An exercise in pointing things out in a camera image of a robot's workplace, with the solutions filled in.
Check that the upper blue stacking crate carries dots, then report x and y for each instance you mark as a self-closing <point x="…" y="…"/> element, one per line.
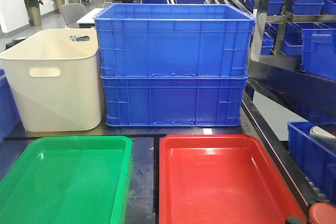
<point x="156" y="40"/>

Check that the lower blue stacking crate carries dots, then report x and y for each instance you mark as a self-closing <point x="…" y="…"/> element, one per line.
<point x="150" y="101"/>

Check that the potted plant gold pot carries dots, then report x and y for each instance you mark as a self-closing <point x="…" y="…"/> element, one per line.
<point x="33" y="9"/>

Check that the blue bin lower right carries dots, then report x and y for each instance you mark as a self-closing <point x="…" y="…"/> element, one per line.
<point x="315" y="159"/>

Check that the grey office chair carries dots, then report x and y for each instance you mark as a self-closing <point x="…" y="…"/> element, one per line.
<point x="71" y="13"/>

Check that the green plastic tray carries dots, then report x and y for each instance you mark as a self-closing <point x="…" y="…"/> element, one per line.
<point x="69" y="179"/>

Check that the cream plastic basket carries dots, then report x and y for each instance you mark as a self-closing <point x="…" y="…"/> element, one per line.
<point x="54" y="78"/>

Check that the red mushroom push button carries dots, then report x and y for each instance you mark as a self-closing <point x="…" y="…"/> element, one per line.
<point x="322" y="213"/>

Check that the red plastic tray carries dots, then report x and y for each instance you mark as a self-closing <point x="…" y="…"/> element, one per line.
<point x="221" y="179"/>

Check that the blue stacking crate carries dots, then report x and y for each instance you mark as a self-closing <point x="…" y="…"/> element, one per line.
<point x="156" y="40"/>
<point x="150" y="101"/>

